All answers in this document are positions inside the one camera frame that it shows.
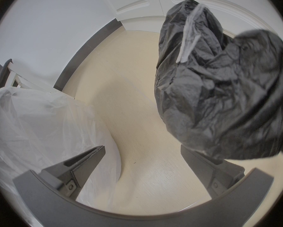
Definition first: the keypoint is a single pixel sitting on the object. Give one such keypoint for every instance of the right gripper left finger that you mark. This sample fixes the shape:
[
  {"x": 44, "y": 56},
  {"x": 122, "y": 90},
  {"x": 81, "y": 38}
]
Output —
[{"x": 77, "y": 171}]

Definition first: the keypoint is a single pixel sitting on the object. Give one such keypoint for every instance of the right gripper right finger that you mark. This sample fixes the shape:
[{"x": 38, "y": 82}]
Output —
[{"x": 217, "y": 178}]

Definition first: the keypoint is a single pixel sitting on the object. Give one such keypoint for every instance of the clear plastic bag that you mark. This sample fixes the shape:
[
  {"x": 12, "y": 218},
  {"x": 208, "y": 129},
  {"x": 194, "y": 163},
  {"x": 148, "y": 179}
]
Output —
[{"x": 37, "y": 117}]

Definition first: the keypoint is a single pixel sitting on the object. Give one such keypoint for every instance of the black plastic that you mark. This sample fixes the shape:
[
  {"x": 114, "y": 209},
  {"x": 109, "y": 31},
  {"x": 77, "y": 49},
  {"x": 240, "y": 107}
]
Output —
[{"x": 226, "y": 91}]

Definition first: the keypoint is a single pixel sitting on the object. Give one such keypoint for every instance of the white trash bin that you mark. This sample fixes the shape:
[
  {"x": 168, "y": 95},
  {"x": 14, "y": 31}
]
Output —
[{"x": 108, "y": 159}]

